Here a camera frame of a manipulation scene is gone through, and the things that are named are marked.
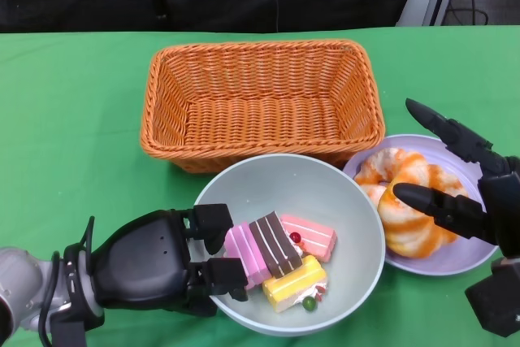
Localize round orange striped bread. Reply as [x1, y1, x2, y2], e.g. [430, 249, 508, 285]
[376, 154, 470, 258]

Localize orange wicker basket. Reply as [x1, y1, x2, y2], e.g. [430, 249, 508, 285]
[140, 40, 386, 173]

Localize yellow cake slice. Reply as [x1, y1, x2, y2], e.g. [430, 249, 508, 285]
[262, 255, 328, 314]

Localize lavender plate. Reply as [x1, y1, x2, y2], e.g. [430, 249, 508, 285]
[342, 134, 501, 276]

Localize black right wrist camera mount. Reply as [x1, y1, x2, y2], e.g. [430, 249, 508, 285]
[465, 257, 520, 338]

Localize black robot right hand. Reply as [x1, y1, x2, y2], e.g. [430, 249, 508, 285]
[393, 98, 520, 258]

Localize elongated orange striped bread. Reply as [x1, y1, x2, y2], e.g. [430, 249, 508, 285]
[353, 147, 407, 202]

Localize grey-green bowl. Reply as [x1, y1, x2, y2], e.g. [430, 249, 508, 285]
[190, 154, 386, 337]

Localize chocolate cake slice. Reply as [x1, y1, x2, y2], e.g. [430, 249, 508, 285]
[248, 211, 302, 279]

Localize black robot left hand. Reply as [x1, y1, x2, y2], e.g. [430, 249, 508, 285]
[87, 203, 249, 318]

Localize green tablecloth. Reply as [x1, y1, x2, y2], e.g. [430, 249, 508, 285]
[0, 25, 520, 347]

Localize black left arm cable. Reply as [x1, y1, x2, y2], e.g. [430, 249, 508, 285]
[39, 216, 98, 347]

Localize salmon pink cake slice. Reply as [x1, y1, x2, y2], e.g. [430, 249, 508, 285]
[279, 213, 338, 263]

